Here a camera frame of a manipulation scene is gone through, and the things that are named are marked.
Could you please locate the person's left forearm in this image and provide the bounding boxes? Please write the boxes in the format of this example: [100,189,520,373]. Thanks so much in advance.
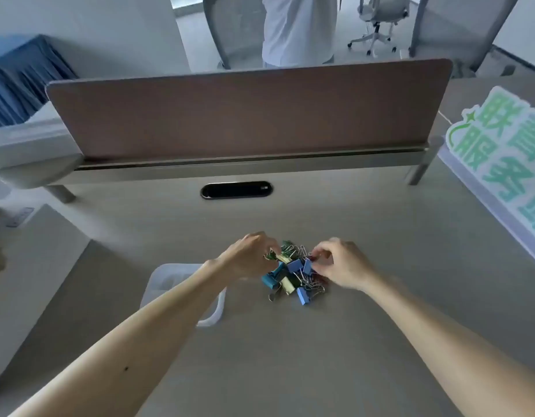
[9,258,227,417]

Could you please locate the blue pleated table cloth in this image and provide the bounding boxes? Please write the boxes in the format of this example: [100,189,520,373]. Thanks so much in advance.
[0,34,79,129]

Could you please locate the white wheeled office chair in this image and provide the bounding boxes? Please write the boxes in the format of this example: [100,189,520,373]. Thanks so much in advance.
[347,0,411,57]

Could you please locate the white sign with green lettering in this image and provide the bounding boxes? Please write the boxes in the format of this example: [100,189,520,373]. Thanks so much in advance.
[436,85,535,272]

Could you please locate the clear plastic organizer tray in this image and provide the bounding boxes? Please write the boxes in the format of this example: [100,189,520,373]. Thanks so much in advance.
[140,263,228,328]

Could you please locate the grey mesh office chair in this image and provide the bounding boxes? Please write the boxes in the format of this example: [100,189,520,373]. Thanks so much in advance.
[203,0,268,70]
[408,0,522,79]

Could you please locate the person's right forearm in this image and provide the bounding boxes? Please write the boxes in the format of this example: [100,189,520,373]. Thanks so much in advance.
[362,269,535,417]

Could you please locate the person's left hand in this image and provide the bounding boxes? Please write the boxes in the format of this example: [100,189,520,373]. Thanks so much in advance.
[213,232,284,284]

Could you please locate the grey divider base rail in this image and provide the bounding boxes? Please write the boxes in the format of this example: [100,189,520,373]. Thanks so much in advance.
[0,136,444,204]

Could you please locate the small flat white packet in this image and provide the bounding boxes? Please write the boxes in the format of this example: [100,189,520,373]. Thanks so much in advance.
[6,207,35,229]

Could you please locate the person's right hand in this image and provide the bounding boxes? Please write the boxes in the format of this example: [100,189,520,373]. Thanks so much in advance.
[310,237,380,293]

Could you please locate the brown desk divider panel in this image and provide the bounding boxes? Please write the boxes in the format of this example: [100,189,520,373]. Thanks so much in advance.
[46,58,454,161]

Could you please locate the black oval cable grommet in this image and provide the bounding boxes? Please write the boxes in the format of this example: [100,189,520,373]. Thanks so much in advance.
[200,181,273,200]

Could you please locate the pile of colourful binder clips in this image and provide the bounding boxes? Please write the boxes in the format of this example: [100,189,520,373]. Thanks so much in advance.
[262,240,327,307]

